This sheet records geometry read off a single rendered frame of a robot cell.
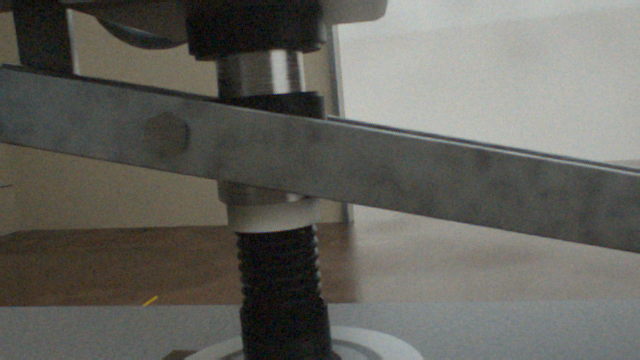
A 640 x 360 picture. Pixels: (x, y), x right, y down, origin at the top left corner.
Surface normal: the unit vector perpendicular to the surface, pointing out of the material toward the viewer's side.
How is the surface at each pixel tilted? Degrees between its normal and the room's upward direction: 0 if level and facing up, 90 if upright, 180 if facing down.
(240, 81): 90
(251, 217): 90
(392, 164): 90
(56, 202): 90
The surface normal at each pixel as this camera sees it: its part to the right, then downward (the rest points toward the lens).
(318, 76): -0.30, 0.15
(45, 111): -0.08, 0.14
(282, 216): 0.22, 0.11
